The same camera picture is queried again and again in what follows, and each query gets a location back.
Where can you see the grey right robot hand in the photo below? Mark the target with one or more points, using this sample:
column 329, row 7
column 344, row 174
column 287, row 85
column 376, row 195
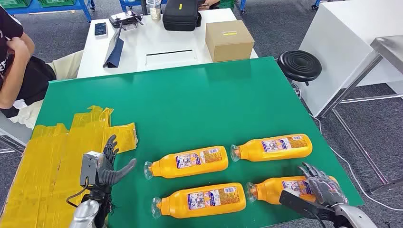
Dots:
column 327, row 188

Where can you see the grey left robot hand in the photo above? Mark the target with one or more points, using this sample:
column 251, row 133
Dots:
column 107, row 176

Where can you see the orange detergent bottle clear cap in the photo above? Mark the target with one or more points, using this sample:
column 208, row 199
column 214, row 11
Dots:
column 274, row 154
column 189, row 170
column 270, row 190
column 201, row 209

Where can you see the person's forearm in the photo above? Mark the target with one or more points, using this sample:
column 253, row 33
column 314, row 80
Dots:
column 12, row 85

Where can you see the clear plastic hand wrap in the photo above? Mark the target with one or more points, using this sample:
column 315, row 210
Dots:
column 337, row 195

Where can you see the yellow plastic film sheet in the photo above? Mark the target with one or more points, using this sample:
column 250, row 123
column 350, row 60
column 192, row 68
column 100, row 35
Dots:
column 47, row 173

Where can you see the grey bench seat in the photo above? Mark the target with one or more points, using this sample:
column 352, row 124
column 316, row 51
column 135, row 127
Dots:
column 12, row 129

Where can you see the person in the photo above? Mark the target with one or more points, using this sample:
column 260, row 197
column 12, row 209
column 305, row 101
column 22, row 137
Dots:
column 37, row 78
column 209, row 3

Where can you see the tablet in dark cover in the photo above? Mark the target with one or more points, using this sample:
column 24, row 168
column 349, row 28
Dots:
column 115, row 50

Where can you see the black round stool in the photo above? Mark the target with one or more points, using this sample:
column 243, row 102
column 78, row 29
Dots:
column 299, row 65

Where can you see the smartphone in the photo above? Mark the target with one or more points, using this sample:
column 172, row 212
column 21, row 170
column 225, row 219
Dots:
column 100, row 29

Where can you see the white desk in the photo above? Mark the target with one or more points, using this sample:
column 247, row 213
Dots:
column 157, row 37

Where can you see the white cabinet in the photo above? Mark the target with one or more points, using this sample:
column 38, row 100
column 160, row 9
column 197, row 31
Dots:
column 340, row 37

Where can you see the black remote controller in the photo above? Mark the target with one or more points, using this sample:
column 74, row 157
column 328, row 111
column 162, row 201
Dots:
column 124, row 18

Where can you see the blue steel shelf rack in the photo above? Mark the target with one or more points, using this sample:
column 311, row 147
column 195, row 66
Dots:
column 121, row 5

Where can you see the clear plastic drink cup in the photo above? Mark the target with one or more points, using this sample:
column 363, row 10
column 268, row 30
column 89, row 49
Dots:
column 154, row 11

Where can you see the brown cardboard box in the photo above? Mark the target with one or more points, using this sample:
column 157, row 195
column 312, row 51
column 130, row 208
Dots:
column 230, row 44

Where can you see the black carrying case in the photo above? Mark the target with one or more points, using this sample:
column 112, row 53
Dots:
column 181, row 15

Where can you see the blue metal trolley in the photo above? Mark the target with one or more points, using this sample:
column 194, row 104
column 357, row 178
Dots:
column 47, row 9

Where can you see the green plastic crate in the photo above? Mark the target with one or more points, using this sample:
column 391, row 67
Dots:
column 15, row 3
column 226, row 3
column 56, row 2

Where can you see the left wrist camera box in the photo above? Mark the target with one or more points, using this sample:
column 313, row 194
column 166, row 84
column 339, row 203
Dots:
column 89, row 168

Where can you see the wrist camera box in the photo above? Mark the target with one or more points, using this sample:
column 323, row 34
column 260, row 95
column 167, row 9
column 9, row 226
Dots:
column 299, row 204
column 89, row 168

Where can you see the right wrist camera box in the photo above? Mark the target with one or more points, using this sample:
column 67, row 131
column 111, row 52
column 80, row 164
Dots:
column 299, row 204

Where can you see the steel frame table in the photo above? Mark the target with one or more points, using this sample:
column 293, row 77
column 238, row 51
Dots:
column 388, row 47

